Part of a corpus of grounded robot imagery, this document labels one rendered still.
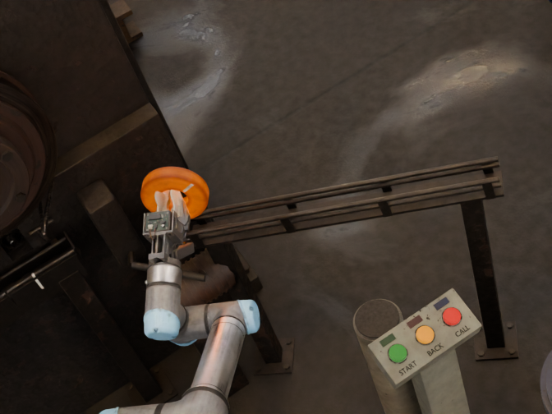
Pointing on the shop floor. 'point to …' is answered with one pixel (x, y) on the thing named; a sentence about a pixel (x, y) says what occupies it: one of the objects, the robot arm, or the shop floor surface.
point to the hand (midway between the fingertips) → (172, 189)
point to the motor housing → (221, 282)
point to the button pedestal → (430, 357)
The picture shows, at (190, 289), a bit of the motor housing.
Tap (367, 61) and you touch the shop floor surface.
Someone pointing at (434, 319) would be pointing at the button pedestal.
